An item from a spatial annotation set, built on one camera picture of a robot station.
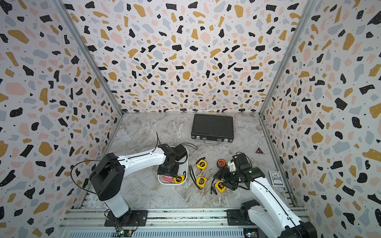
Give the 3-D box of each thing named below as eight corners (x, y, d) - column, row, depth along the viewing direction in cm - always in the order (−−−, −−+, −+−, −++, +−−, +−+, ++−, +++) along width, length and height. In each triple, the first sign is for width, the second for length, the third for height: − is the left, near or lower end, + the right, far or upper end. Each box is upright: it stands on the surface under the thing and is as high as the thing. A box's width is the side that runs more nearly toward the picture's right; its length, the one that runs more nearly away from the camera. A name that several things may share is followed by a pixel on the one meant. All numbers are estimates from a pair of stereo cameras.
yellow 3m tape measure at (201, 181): (196, 187, 86) (196, 185, 84) (196, 178, 89) (196, 176, 87) (207, 187, 86) (207, 185, 84) (206, 178, 90) (207, 176, 87)
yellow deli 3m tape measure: (196, 169, 93) (196, 167, 91) (196, 159, 98) (196, 156, 96) (206, 169, 93) (206, 167, 91) (206, 159, 98) (206, 156, 96)
